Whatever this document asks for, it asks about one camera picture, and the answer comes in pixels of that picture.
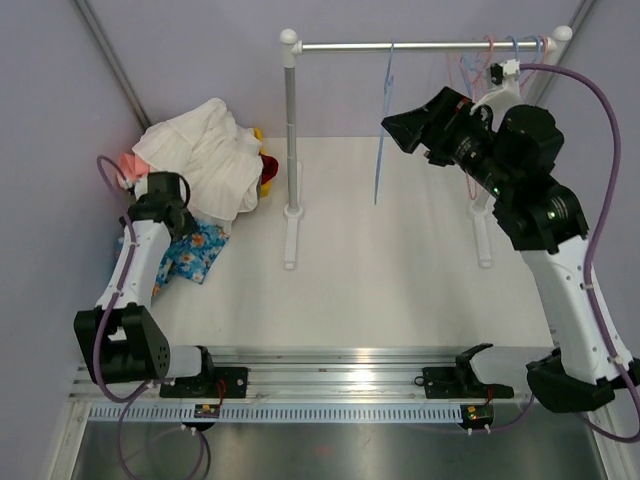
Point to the white slotted cable duct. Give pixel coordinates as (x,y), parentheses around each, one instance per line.
(281,413)

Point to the blue wire hanger grey skirt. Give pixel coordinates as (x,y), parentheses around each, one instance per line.
(473,70)

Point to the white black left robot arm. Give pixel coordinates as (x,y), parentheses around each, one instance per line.
(119,339)

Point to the salmon pink skirt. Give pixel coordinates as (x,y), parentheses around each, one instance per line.
(133,167)

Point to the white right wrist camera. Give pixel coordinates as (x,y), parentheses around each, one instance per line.
(505,87)

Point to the red cloth garment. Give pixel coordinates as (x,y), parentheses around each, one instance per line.
(270,168)

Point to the white pleated skirt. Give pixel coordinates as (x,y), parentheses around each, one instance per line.
(218,158)

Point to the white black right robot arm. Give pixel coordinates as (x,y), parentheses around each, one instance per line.
(544,222)

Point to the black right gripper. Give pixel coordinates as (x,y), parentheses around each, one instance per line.
(435,125)

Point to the empty pink wire hanger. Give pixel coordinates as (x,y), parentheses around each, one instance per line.
(542,49)

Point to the blue hanger salmon skirt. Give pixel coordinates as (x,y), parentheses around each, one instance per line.
(521,45)

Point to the yellow plastic bin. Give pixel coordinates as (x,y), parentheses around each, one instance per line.
(264,190)

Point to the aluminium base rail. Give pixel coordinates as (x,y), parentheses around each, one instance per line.
(352,375)

